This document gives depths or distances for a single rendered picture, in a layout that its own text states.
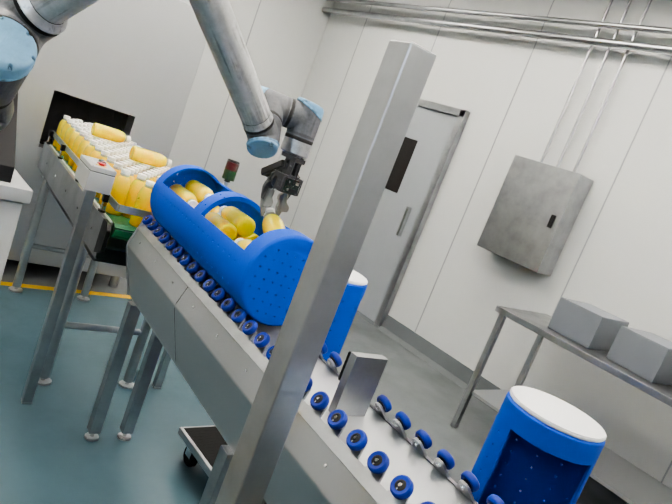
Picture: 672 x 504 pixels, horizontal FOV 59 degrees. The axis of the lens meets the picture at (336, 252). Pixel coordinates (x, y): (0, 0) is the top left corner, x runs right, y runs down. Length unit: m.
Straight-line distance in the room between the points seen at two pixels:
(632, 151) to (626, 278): 0.94
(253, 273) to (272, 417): 0.65
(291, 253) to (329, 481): 0.67
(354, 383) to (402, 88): 0.71
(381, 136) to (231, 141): 6.34
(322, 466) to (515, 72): 4.72
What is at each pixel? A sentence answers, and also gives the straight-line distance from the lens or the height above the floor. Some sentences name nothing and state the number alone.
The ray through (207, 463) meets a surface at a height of 0.15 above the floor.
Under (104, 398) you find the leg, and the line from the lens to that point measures 2.70.
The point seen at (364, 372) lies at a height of 1.04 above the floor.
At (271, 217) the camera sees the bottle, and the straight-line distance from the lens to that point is 1.84.
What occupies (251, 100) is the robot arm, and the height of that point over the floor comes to 1.54.
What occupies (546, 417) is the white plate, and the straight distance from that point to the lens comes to 1.74.
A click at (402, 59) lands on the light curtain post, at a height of 1.67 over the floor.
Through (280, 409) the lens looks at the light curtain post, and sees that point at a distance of 1.09.
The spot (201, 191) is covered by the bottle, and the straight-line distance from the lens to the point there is 2.31.
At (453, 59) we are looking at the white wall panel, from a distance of 6.14.
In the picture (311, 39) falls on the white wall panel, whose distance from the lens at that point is 7.67.
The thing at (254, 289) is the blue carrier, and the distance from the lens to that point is 1.68.
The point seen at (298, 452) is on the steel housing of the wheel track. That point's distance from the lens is 1.39.
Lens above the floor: 1.51
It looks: 10 degrees down
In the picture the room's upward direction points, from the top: 21 degrees clockwise
